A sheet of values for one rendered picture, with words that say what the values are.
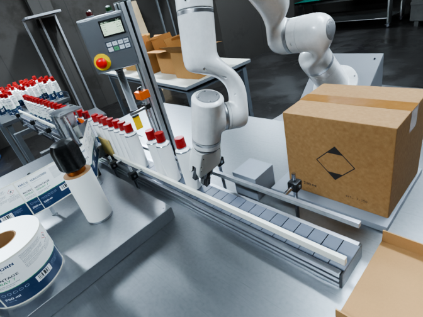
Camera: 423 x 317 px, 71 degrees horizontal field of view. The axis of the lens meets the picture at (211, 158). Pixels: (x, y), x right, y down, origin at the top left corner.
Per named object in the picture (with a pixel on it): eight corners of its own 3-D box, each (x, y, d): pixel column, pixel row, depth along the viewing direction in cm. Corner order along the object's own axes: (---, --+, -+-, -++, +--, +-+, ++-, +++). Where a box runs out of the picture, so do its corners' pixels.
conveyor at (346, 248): (73, 144, 180) (70, 139, 178) (85, 139, 185) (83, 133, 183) (344, 282, 67) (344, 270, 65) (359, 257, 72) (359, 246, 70)
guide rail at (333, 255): (114, 158, 138) (112, 155, 137) (116, 157, 139) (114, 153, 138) (344, 266, 64) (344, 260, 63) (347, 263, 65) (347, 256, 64)
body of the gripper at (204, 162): (209, 127, 90) (208, 155, 98) (184, 143, 84) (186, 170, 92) (227, 139, 86) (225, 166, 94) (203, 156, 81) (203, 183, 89)
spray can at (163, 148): (165, 181, 114) (148, 134, 103) (175, 174, 116) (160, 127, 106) (174, 185, 110) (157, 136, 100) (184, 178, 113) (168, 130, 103)
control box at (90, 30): (101, 70, 120) (80, 19, 111) (141, 58, 121) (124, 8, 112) (97, 75, 111) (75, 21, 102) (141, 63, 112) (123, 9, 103)
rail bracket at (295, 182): (282, 228, 87) (276, 183, 79) (296, 213, 91) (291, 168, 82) (293, 232, 84) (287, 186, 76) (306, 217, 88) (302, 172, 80)
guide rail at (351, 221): (123, 141, 139) (121, 138, 139) (125, 139, 140) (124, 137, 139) (359, 228, 66) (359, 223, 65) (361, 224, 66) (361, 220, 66)
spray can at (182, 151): (184, 189, 106) (167, 139, 96) (194, 181, 109) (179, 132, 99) (194, 194, 103) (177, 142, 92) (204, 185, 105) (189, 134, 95)
